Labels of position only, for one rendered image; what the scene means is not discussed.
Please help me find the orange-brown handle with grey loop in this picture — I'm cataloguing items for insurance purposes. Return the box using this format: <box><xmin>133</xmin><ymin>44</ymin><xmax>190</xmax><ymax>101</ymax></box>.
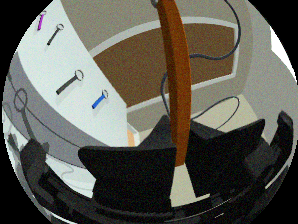
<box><xmin>152</xmin><ymin>0</ymin><xmax>192</xmax><ymax>167</ymax></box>

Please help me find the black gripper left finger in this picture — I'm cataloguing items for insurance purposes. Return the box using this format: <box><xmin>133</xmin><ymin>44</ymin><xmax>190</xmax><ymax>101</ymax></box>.
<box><xmin>77</xmin><ymin>115</ymin><xmax>177</xmax><ymax>200</ymax></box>

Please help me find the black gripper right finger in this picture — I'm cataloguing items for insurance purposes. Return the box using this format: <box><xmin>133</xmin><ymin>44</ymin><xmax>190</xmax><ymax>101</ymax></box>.
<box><xmin>185</xmin><ymin>119</ymin><xmax>265</xmax><ymax>197</ymax></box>

